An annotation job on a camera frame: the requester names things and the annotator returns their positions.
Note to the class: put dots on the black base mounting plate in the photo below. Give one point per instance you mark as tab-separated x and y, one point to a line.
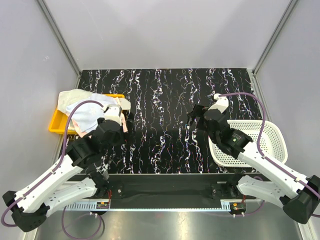
143	192

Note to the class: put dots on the black marble pattern mat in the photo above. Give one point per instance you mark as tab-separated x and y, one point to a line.
160	101

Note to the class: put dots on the right aluminium frame post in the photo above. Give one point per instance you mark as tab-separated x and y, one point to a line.
278	29

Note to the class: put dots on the cream white towel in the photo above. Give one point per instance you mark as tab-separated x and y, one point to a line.
67	100

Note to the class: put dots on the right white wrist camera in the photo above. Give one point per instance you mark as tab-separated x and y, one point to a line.
221	103

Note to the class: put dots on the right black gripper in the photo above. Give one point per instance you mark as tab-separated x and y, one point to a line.
198	111

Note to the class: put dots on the yellow plastic tray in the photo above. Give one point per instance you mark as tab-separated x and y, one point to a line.
59	119

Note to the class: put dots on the light blue towel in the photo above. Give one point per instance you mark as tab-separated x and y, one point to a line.
85	117

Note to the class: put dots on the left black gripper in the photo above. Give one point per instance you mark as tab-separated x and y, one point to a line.
130	126

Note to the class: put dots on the left aluminium frame post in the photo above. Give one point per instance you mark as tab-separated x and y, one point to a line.
58	35

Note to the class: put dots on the slotted cable duct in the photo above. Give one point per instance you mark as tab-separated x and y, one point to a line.
88	206

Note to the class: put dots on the aluminium frame post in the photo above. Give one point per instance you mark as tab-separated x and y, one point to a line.
58	35
278	29

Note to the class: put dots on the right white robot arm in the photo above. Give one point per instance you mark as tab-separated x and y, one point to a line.
296	194

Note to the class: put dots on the pink towel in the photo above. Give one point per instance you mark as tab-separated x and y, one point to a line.
125	105

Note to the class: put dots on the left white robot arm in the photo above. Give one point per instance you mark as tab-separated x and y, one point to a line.
31	206

